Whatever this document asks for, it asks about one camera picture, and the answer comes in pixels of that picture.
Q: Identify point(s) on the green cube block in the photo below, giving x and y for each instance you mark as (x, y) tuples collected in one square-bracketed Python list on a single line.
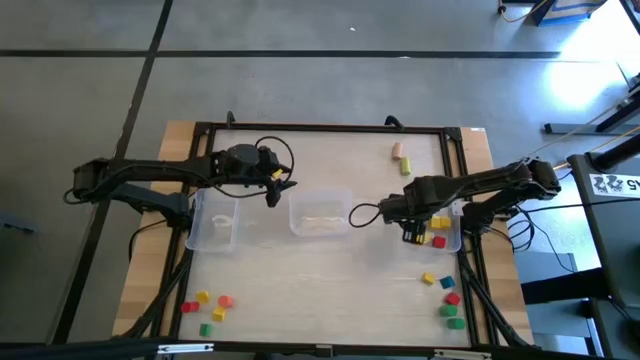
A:
[(205, 329)]

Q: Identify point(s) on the blue box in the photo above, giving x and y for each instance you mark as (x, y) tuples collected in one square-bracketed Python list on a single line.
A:
[(565, 12)]

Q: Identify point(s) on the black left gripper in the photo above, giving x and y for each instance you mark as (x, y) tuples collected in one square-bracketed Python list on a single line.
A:
[(250, 172)]

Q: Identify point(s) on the clear plastic bin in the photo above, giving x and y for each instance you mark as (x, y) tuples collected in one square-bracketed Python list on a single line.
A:
[(452, 235), (212, 235), (320, 215)]

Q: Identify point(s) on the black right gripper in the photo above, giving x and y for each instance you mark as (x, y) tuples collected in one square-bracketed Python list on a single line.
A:
[(415, 202)]

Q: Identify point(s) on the green cylinder block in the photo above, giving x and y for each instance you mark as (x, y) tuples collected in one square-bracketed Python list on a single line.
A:
[(448, 310), (455, 323)]

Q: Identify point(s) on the tan wooden cylinder block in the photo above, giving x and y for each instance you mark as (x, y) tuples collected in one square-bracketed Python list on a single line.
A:
[(397, 150)]

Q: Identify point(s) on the teal blue cube block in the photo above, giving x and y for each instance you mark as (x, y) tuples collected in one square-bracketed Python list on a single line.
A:
[(447, 282)]

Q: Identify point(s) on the grey floor bar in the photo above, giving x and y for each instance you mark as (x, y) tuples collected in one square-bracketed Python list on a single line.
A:
[(575, 129)]

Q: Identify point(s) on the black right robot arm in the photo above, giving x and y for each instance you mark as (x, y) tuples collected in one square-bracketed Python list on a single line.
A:
[(490, 182)]

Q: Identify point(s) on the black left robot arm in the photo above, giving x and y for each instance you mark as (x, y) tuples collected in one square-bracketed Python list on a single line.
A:
[(150, 170)]

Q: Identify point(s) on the red cube block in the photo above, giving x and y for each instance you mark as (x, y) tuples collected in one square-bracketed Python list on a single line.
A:
[(453, 298), (439, 242)]

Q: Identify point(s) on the white marker tag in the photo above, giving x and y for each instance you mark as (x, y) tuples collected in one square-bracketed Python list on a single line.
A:
[(612, 185)]

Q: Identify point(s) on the black aluminium table frame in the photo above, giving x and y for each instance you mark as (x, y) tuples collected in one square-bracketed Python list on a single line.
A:
[(325, 128)]

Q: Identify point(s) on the silver metal bracket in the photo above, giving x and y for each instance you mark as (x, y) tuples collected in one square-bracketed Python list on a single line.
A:
[(462, 354), (185, 347)]

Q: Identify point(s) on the red cylinder block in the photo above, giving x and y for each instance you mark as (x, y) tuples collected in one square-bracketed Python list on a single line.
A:
[(190, 307)]

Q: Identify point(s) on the black camera mount beam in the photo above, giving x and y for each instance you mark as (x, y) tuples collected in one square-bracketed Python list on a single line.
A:
[(100, 350)]

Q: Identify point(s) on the orange-red cylinder block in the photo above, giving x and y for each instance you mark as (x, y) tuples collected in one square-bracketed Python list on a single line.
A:
[(226, 301)]

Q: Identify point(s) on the black equipment stand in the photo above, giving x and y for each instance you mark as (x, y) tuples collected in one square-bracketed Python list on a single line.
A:
[(615, 240)]

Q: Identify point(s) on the black frame clamp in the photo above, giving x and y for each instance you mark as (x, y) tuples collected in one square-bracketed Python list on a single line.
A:
[(230, 119), (394, 121)]

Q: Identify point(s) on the yellow-green cylinder block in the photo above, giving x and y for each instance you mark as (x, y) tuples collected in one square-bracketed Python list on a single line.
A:
[(405, 166)]

